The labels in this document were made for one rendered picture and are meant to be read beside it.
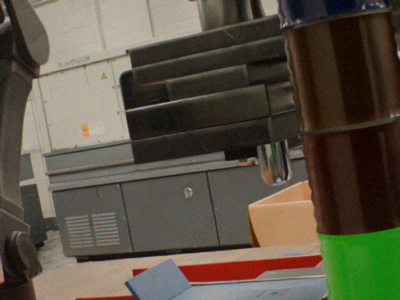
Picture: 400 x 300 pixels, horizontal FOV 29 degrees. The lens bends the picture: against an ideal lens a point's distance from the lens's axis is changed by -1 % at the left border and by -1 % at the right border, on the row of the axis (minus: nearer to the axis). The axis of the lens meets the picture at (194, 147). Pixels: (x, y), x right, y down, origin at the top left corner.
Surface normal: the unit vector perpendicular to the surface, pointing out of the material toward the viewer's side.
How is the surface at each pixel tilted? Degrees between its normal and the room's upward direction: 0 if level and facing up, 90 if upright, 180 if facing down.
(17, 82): 100
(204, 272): 90
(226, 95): 90
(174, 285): 60
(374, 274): 104
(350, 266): 76
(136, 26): 90
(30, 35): 90
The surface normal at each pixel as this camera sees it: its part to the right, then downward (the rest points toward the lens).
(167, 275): 0.67, -0.61
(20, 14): 0.94, -0.16
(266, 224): -0.56, 0.16
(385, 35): 0.71, 0.15
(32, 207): 0.85, -0.13
